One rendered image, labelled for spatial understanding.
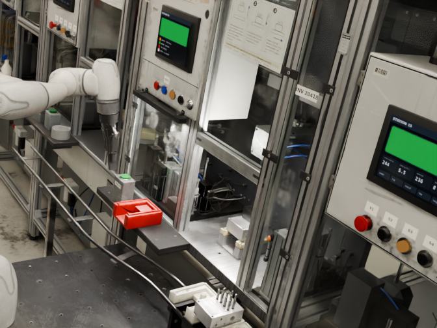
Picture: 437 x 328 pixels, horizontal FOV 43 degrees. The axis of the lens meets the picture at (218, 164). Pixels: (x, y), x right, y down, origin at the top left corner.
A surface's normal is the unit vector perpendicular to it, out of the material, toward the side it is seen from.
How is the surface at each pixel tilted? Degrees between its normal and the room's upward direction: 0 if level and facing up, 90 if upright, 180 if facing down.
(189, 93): 90
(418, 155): 90
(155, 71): 90
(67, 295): 0
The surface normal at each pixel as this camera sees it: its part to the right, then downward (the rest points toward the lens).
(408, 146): -0.80, 0.08
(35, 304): 0.18, -0.91
